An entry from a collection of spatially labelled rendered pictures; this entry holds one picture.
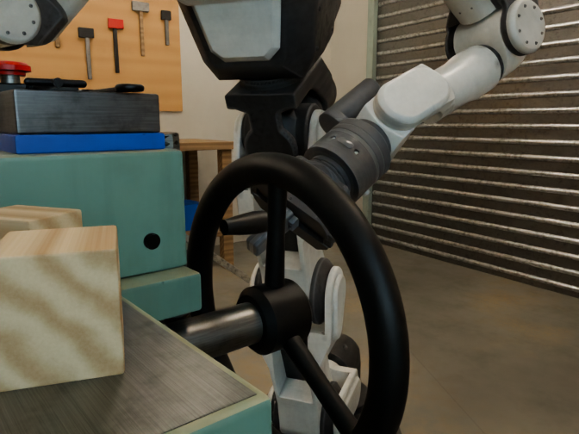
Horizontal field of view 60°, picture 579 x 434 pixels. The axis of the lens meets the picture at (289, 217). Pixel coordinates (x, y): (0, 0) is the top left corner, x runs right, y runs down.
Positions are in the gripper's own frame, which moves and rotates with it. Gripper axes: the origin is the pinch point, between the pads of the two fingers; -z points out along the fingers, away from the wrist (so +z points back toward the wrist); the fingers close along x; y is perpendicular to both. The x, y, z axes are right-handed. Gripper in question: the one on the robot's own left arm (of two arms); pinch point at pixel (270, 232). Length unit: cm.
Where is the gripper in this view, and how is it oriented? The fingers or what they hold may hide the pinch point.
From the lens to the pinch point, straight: 57.3
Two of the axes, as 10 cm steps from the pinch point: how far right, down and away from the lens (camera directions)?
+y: 0.2, -5.8, -8.2
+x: -7.5, -5.5, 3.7
